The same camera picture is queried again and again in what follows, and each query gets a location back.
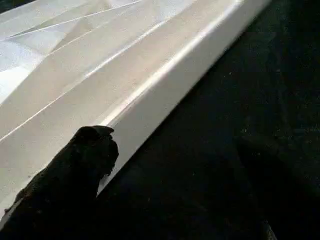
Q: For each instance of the white plastic table top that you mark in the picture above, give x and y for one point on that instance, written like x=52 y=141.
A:
x=100 y=62

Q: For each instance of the white plastic upturned table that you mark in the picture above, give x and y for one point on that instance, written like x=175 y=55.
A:
x=225 y=100

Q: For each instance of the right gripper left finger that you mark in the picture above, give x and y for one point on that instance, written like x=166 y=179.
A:
x=62 y=195

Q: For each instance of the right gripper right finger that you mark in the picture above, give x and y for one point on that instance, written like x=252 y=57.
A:
x=287 y=200

